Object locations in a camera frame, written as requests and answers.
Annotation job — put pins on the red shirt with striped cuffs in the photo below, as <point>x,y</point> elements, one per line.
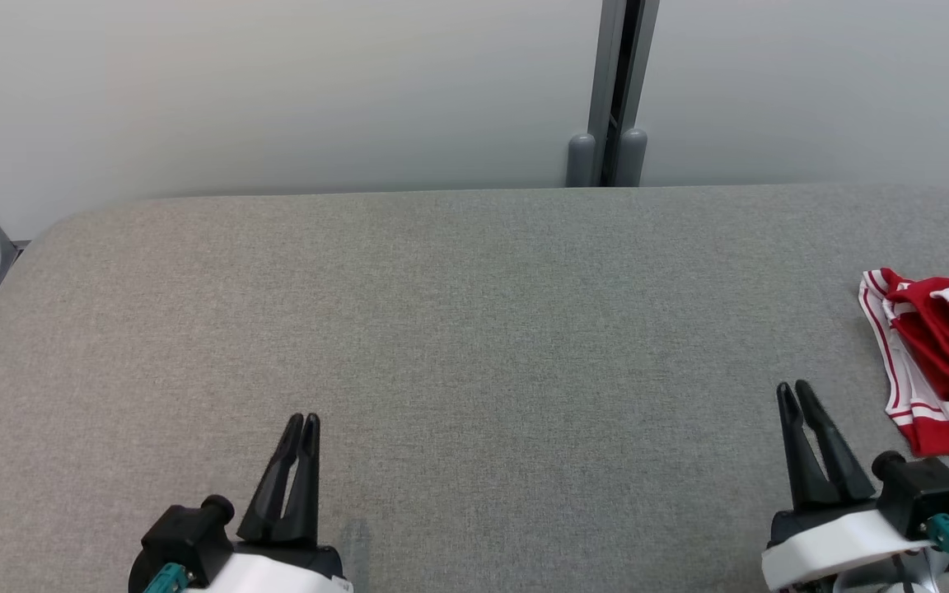
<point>948,443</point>

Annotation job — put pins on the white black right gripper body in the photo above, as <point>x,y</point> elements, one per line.
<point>837,543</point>

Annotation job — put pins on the grey vertical wall post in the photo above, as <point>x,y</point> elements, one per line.
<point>606,66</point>

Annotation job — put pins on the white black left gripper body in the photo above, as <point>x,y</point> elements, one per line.
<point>293,572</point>

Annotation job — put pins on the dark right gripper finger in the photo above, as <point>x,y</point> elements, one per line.
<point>841,461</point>
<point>804,469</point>

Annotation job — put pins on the grey rounded post bumper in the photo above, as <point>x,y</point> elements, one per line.
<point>582,161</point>
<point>633,161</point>

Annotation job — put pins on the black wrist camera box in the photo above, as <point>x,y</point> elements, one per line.
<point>182,539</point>
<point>927,494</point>

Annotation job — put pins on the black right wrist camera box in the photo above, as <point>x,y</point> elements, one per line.
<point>927,494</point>

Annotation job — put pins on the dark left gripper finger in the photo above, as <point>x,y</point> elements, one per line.
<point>303,502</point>
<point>268,502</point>

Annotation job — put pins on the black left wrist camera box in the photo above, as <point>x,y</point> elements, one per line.
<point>182,539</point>

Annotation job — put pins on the grey fabric sofa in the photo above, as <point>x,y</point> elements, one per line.
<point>483,329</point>

